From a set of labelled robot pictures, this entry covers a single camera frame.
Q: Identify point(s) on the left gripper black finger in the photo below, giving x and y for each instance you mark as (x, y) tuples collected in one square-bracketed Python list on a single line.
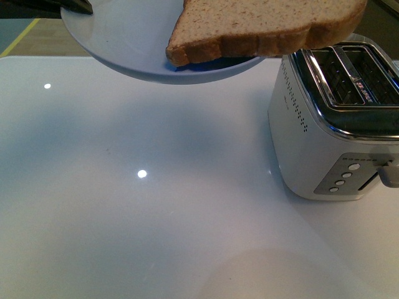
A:
[(79, 6)]

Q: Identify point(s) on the white chrome two-slot toaster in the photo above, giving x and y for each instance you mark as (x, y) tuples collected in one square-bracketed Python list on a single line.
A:
[(333, 117)]

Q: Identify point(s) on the brown bread slice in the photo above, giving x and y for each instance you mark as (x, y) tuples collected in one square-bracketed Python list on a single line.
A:
[(209, 30)]

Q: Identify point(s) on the light blue plate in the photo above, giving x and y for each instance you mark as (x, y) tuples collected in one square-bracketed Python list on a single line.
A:
[(131, 37)]

